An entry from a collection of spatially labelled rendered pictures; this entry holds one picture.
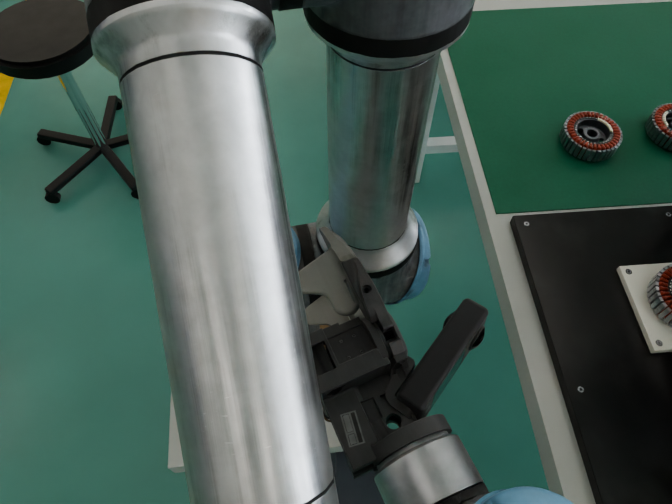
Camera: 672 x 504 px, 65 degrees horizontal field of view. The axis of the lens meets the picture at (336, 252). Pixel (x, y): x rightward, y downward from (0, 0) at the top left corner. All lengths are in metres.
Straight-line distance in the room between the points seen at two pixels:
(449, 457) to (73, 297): 1.64
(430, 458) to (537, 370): 0.51
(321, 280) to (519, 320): 0.51
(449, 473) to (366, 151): 0.25
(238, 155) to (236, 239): 0.04
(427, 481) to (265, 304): 0.21
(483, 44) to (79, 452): 1.50
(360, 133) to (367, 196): 0.08
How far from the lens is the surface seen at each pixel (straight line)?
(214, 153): 0.26
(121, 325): 1.82
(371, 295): 0.45
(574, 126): 1.18
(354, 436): 0.44
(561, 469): 0.87
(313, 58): 2.51
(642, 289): 1.00
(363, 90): 0.40
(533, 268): 0.96
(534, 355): 0.91
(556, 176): 1.12
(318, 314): 0.53
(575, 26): 1.50
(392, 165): 0.46
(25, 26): 1.95
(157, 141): 0.27
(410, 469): 0.42
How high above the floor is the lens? 1.55
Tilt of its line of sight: 58 degrees down
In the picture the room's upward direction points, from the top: straight up
